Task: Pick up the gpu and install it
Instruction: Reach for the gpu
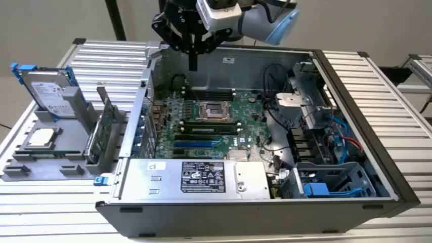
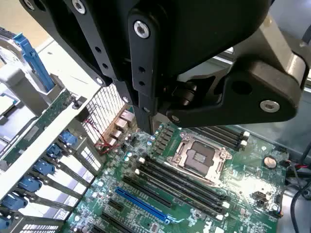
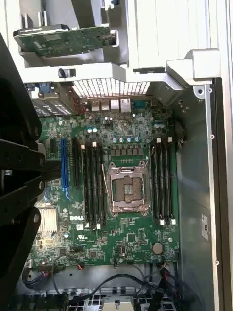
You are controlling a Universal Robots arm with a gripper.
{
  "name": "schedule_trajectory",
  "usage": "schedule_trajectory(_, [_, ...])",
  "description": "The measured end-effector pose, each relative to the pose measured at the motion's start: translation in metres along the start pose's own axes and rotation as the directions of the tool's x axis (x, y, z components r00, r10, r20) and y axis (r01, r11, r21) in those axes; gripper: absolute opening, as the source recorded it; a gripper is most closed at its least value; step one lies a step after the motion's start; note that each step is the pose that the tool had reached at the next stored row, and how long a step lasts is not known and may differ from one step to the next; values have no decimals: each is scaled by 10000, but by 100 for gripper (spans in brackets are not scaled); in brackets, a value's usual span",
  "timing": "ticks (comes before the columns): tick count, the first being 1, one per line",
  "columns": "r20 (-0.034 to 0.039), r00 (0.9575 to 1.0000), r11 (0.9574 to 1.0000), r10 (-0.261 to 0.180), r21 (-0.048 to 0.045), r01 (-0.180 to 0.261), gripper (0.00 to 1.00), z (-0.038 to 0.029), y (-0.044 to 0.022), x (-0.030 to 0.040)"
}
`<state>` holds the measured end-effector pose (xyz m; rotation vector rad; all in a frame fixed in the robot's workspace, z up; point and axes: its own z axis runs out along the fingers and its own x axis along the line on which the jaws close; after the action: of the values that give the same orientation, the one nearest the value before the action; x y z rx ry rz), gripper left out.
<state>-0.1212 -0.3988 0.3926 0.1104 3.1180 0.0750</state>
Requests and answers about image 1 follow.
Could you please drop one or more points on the silver power supply unit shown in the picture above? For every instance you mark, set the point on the silver power supply unit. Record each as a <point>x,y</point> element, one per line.
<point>168,187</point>

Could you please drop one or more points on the grey disk bay cage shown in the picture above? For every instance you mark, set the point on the grey disk bay cage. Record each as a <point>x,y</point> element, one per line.
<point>324,168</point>

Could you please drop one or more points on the green RAM stick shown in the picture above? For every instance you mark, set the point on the green RAM stick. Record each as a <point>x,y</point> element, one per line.
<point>202,130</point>

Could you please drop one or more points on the silver finned heatsink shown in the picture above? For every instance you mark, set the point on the silver finned heatsink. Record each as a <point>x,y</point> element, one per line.
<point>238,155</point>

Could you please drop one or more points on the open black PC case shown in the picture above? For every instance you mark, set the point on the open black PC case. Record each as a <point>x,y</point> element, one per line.
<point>218,220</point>

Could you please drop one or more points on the aluminium side table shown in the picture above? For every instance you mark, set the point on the aluminium side table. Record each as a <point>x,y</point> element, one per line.
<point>418,65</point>

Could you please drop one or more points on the hard disk in blue carrier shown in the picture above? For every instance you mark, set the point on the hard disk in blue carrier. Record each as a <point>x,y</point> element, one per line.
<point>46,93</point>

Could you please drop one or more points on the CPU socket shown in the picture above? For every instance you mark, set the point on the CPU socket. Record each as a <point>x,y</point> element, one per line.
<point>213,110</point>

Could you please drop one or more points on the green motherboard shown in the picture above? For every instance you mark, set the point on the green motherboard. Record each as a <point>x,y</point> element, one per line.
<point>250,124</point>

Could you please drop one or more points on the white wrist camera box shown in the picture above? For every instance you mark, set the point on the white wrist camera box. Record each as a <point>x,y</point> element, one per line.
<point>220,16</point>

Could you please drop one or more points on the black expansion slot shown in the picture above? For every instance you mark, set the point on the black expansion slot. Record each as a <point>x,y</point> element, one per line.
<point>194,137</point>

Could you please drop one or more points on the blue disk carrier clip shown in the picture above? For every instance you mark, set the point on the blue disk carrier clip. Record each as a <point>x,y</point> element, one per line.
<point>314,189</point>

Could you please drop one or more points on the silver CPU chip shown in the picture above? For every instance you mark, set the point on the silver CPU chip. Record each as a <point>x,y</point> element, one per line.
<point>41,136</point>

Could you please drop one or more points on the blue case latch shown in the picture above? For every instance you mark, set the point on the blue case latch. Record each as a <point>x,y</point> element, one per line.
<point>98,181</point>

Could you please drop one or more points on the grey metal drive bracket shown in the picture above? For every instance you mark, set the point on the grey metal drive bracket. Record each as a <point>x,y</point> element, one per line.
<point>289,100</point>

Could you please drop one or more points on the black RAM slot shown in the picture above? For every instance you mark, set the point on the black RAM slot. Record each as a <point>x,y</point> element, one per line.
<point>209,122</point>

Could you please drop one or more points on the blue expansion slot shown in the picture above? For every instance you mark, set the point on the blue expansion slot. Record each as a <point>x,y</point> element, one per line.
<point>193,144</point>

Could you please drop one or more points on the black stand pole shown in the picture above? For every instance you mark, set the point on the black stand pole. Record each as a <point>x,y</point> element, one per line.
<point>116,20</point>

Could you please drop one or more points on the round coin battery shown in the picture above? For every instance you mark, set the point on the round coin battery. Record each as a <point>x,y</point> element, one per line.
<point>250,98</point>

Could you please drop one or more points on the green graphics card black cooler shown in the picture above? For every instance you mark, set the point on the green graphics card black cooler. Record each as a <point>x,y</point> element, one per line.
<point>104,131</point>

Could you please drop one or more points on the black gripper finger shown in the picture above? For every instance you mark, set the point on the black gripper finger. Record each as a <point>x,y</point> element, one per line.
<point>218,38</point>
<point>161,25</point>

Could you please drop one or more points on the grey parts rack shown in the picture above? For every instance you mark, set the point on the grey parts rack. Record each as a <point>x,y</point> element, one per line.
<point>66,136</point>

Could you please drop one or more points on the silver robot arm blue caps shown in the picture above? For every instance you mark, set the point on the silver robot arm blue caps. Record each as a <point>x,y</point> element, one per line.
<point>256,27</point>

